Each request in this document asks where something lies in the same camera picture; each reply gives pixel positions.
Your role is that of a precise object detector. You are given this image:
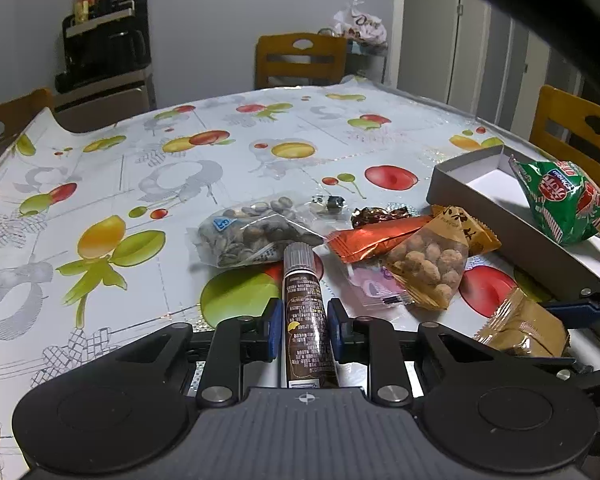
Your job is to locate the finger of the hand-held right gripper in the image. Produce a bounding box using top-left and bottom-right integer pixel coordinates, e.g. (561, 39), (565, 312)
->
(545, 357), (600, 398)
(542, 262), (600, 323)

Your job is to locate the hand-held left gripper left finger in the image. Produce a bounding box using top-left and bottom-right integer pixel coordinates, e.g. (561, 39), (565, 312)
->
(112, 299), (283, 408)

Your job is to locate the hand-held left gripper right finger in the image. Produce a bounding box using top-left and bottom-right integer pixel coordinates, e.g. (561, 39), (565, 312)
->
(327, 299), (498, 408)

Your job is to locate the brown tube snack packet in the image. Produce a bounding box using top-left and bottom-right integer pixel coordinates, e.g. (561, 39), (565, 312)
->
(280, 242), (340, 391)

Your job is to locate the orange foil snack packet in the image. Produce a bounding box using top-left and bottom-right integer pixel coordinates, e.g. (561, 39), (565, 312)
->
(326, 215), (433, 264)

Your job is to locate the clear bag of seeds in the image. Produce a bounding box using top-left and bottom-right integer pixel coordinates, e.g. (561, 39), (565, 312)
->
(187, 191), (326, 271)

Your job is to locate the grey cardboard box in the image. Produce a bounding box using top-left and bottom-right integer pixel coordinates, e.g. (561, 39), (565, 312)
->
(426, 144), (600, 301)

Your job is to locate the green snack bag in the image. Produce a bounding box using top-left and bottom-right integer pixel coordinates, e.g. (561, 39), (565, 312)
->
(509, 155), (600, 247)

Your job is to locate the peanut bag with orange top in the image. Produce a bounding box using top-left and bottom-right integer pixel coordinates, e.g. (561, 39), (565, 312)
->
(384, 205), (502, 310)

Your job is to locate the brown foil candy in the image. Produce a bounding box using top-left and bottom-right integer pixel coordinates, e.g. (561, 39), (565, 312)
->
(351, 205), (410, 228)

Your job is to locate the tan snack packet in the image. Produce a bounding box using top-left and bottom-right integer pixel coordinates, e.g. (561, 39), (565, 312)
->
(475, 287), (573, 358)

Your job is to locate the pink snack packet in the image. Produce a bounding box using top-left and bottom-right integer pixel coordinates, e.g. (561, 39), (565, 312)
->
(347, 262), (413, 308)

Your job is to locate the small black white candy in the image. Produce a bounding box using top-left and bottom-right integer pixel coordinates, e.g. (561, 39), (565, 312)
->
(307, 194), (348, 218)

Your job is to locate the wooden chair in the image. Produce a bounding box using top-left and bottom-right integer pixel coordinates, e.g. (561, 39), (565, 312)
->
(528, 85), (600, 191)
(0, 87), (56, 181)
(254, 32), (348, 91)

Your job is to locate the fruit print tablecloth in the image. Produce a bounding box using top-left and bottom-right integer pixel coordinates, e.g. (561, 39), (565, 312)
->
(0, 75), (600, 480)

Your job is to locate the white door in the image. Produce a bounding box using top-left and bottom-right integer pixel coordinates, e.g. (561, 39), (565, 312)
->
(525, 35), (583, 136)
(402, 0), (463, 103)

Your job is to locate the storage shelf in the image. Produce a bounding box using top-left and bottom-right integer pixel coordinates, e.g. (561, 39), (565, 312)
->
(345, 40), (388, 86)

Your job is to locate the white plastic bag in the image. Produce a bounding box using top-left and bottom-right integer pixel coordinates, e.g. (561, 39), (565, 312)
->
(332, 0), (388, 43)

